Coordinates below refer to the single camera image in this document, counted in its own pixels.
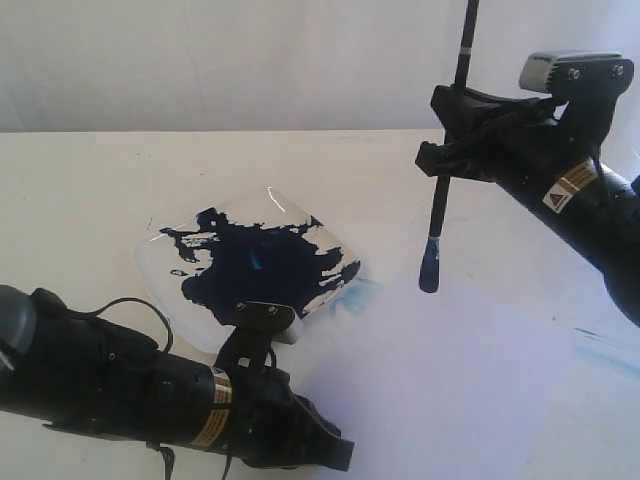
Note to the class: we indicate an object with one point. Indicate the white paper sheet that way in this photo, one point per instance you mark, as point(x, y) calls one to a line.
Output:
point(457, 385)

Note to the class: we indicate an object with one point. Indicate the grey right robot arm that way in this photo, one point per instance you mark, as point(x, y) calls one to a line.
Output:
point(607, 236)

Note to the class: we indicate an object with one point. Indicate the black paintbrush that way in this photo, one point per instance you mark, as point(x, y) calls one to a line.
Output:
point(429, 271)

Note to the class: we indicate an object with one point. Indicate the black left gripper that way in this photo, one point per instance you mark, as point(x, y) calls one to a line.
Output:
point(269, 423)

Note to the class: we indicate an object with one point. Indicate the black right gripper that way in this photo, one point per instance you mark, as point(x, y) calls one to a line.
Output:
point(539, 142)

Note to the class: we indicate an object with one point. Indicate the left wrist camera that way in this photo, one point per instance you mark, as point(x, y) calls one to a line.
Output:
point(281, 321)

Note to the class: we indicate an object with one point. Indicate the white square paint plate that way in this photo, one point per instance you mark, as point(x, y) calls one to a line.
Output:
point(260, 247)

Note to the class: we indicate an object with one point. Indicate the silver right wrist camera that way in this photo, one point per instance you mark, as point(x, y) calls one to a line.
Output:
point(537, 70)

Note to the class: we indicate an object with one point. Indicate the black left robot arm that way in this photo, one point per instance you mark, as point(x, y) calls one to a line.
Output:
point(83, 375)

